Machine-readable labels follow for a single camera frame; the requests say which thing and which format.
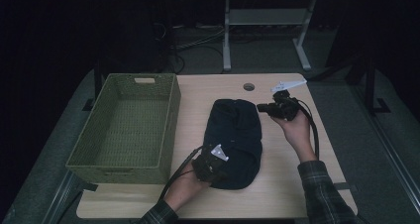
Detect black metal stand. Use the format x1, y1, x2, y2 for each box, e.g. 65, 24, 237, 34
363, 52, 392, 116

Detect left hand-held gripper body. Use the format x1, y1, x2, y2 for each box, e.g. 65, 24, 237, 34
191, 144, 230, 182

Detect bundle of floor cables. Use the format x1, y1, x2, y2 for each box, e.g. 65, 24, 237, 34
155, 22, 229, 74

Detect white metal stand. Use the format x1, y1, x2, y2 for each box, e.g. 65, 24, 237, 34
222, 0, 318, 72

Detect person's right hand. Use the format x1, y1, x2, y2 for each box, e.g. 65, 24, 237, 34
270, 111, 318, 164

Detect right hand-held gripper black cable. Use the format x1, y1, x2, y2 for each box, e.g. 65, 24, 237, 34
295, 99, 321, 161

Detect person's left hand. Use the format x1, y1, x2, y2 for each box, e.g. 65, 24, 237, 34
163, 166, 212, 212

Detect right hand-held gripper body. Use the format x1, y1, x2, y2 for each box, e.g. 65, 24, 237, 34
270, 79, 308, 122

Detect left hand-held gripper black cable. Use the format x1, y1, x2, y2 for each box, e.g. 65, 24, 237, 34
157, 145, 204, 203

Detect green woven basket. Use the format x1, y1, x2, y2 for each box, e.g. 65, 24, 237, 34
64, 72, 182, 185

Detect dark navy cloth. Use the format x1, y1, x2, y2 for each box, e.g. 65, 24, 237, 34
201, 98, 264, 190

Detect hand-held gripper black cable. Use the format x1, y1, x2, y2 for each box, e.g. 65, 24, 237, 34
157, 145, 204, 203
295, 99, 321, 161

